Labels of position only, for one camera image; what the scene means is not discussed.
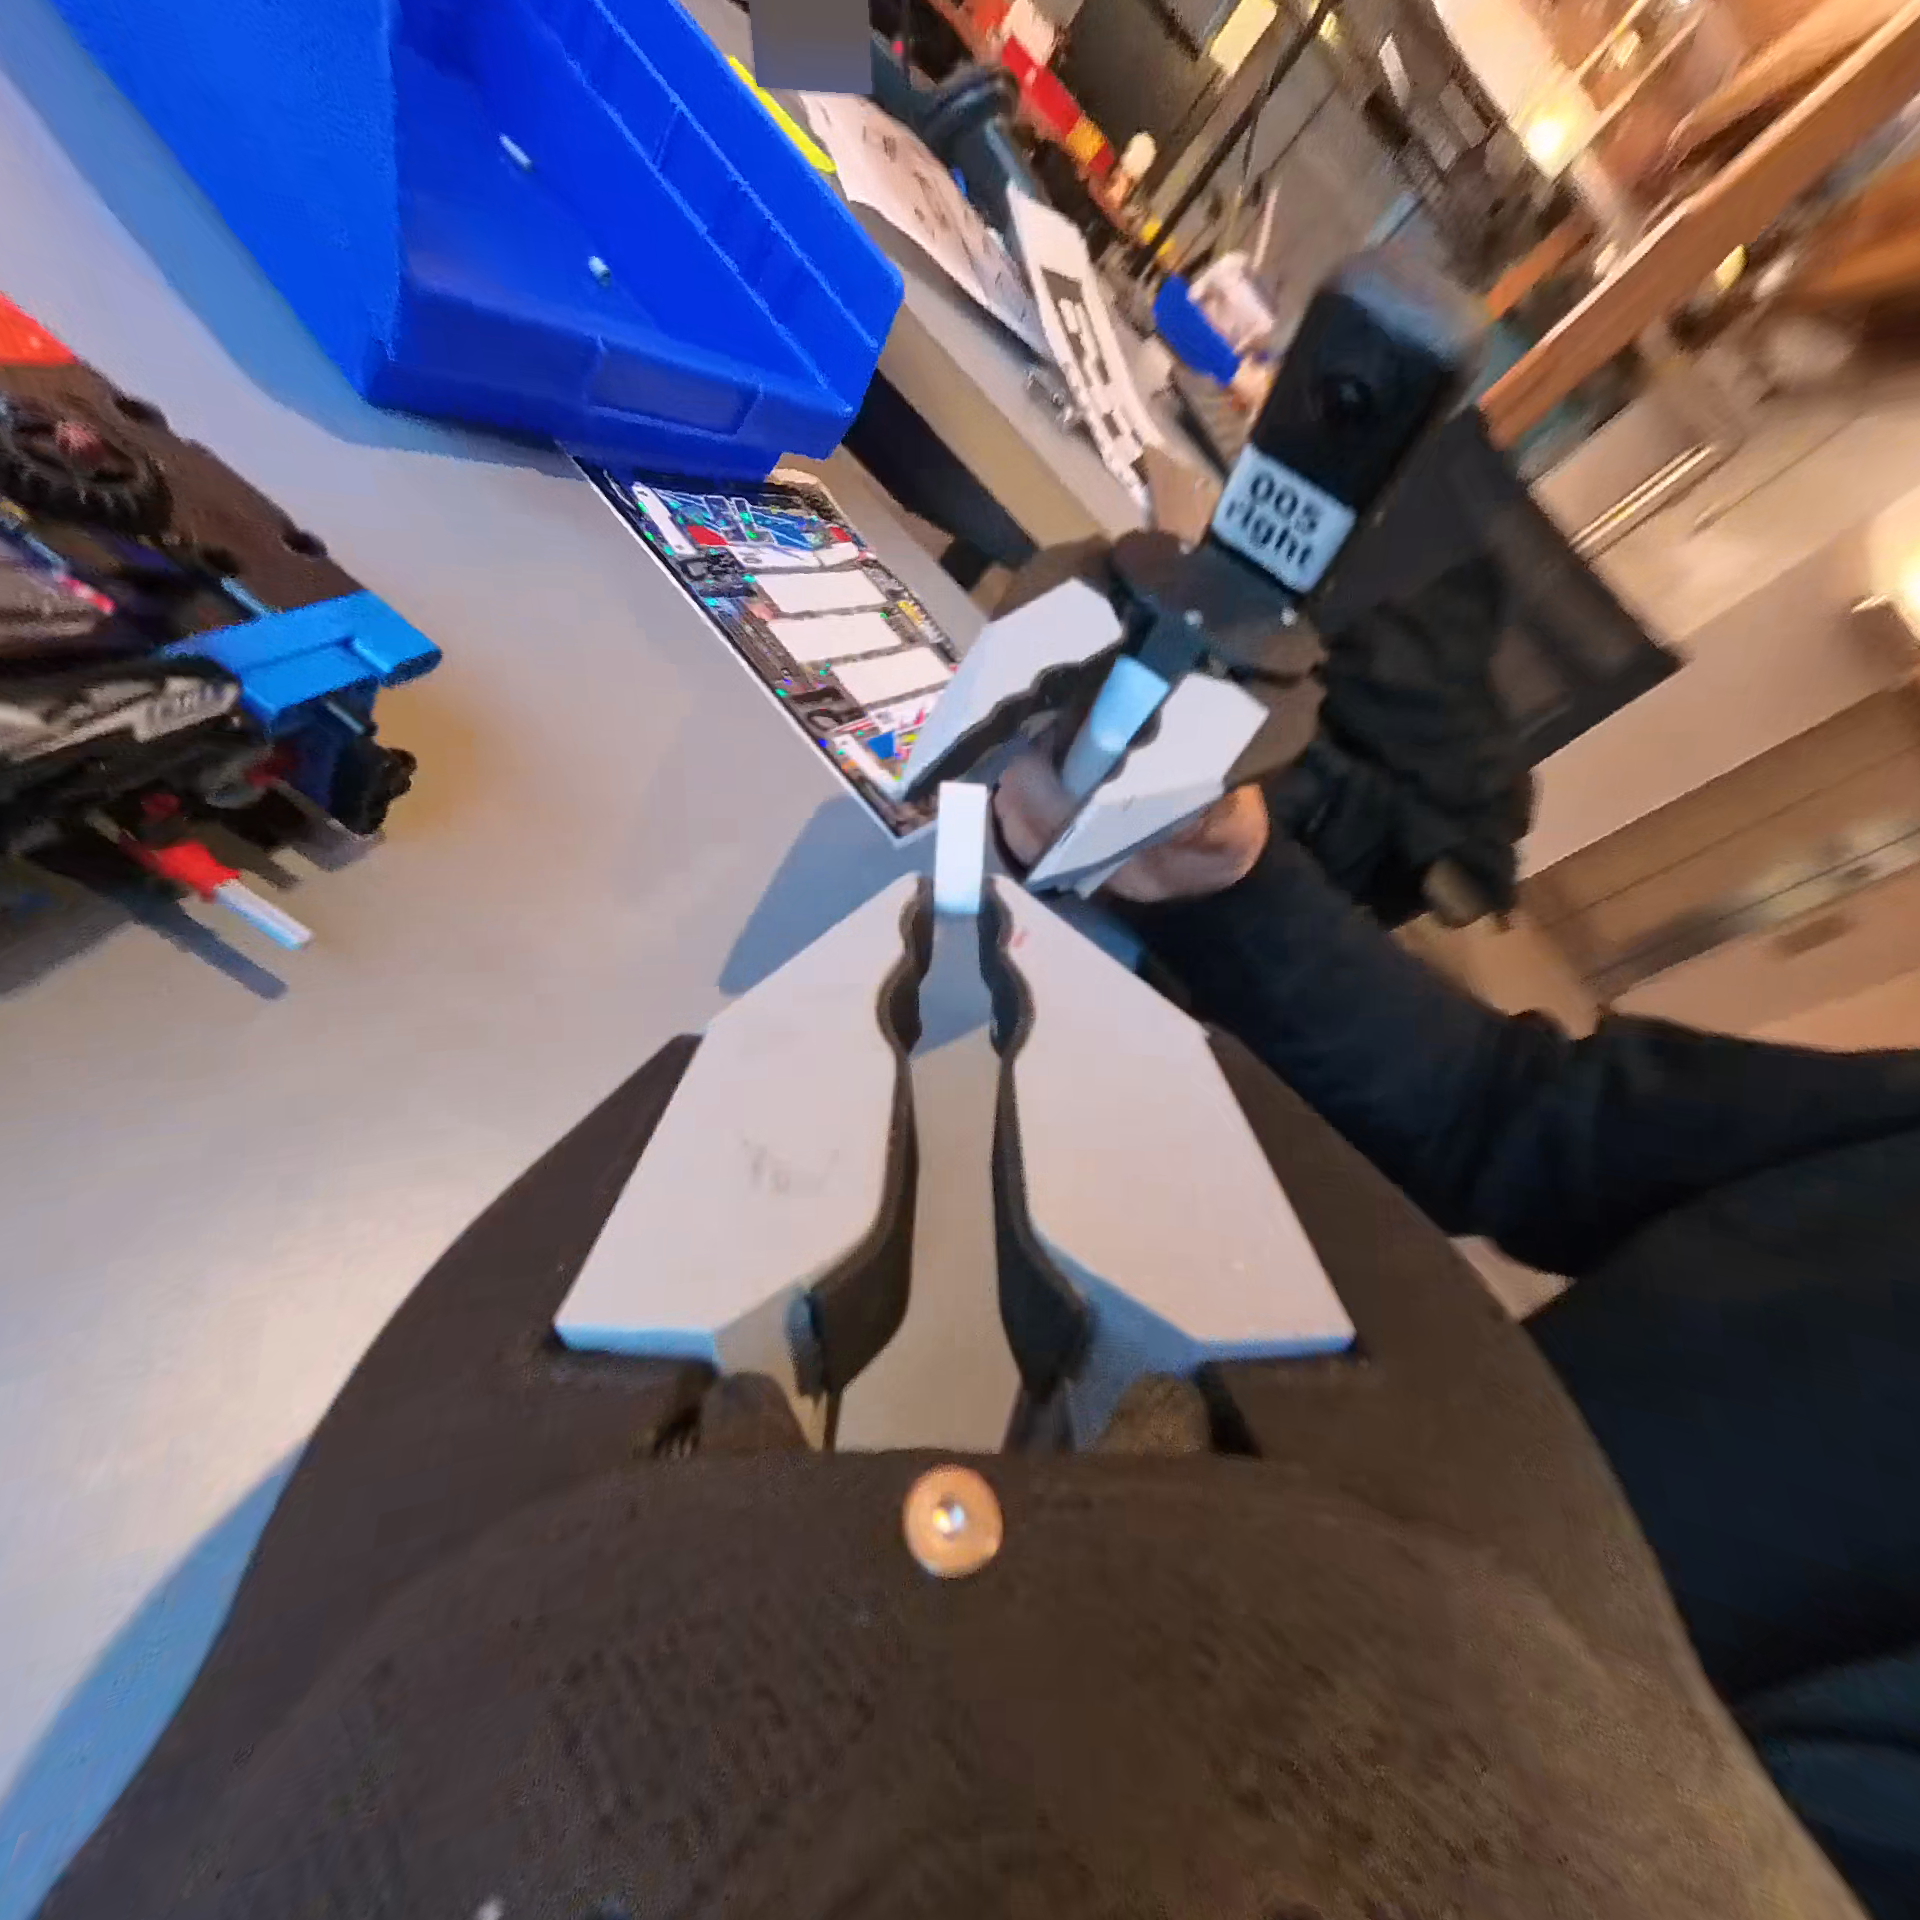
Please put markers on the person's right hand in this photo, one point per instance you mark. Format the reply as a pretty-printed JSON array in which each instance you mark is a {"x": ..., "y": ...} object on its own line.
[{"x": 1201, "y": 863}]

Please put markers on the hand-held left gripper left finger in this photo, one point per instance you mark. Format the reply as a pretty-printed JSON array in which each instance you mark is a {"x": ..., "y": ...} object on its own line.
[{"x": 751, "y": 1140}]

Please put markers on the printed instruction sheet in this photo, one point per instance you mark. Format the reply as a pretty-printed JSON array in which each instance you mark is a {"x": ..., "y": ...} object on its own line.
[{"x": 931, "y": 195}]

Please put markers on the grey desk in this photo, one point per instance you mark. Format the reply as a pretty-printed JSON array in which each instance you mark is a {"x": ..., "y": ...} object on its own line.
[{"x": 525, "y": 931}]

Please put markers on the person's right forearm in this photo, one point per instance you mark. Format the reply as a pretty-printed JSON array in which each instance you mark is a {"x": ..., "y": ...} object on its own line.
[{"x": 1500, "y": 1094}]

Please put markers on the person's dark trousers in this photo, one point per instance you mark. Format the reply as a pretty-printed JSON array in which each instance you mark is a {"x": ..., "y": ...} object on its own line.
[{"x": 1771, "y": 1470}]

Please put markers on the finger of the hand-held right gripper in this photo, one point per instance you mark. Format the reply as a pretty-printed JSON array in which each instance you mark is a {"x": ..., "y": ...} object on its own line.
[
  {"x": 1170, "y": 765},
  {"x": 1021, "y": 660}
]

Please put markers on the black and white marker sheet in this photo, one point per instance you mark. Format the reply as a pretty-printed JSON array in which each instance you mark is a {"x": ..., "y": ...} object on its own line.
[{"x": 1088, "y": 330}]

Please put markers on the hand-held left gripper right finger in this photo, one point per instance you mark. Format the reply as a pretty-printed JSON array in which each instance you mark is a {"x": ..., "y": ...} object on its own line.
[{"x": 1154, "y": 1155}]

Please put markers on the toy brick race car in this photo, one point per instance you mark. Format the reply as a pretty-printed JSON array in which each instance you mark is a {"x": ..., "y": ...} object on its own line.
[{"x": 150, "y": 630}]

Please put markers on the blue plastic bin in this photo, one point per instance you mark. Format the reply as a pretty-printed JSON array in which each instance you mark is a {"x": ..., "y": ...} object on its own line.
[{"x": 570, "y": 255}]

